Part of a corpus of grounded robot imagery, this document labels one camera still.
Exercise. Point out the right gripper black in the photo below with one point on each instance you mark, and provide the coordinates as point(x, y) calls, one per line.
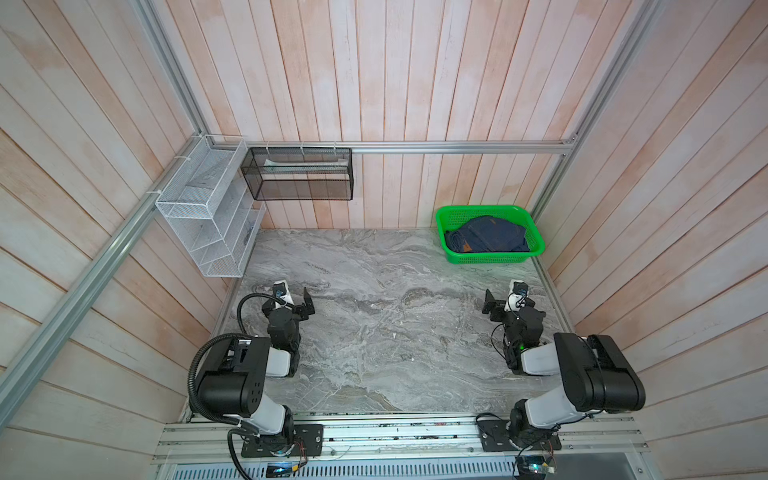
point(500, 306)

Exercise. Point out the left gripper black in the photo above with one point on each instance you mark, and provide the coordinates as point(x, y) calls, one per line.
point(297, 308)

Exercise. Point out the dark blue denim trousers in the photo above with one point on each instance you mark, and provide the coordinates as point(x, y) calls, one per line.
point(487, 234)

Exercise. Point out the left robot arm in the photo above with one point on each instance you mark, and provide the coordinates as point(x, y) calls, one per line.
point(227, 377)

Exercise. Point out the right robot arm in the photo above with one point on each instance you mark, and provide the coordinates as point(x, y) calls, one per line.
point(595, 375)

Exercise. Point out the green plastic basket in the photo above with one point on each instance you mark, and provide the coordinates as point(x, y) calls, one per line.
point(450, 218)

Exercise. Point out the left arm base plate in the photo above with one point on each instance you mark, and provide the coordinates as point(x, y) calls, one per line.
point(303, 440)

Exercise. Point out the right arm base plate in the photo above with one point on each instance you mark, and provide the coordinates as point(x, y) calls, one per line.
point(494, 438)

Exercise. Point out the black mesh wall basket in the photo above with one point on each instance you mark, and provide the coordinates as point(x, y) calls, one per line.
point(299, 173)

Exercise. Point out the aluminium front rail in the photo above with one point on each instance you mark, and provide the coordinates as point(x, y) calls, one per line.
point(447, 446)

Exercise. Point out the white wire mesh shelf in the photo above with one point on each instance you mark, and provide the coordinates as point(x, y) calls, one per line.
point(209, 207)

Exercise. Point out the aluminium frame back bar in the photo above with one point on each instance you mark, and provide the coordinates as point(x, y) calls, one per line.
point(429, 147)

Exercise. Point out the aluminium frame bar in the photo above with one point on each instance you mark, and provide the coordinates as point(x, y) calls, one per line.
point(429, 147)
point(38, 353)

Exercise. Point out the aluminium frame left bar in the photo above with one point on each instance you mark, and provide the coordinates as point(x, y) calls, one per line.
point(38, 353)

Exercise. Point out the aluminium frame right post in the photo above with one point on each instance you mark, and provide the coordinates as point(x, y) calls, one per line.
point(632, 42)

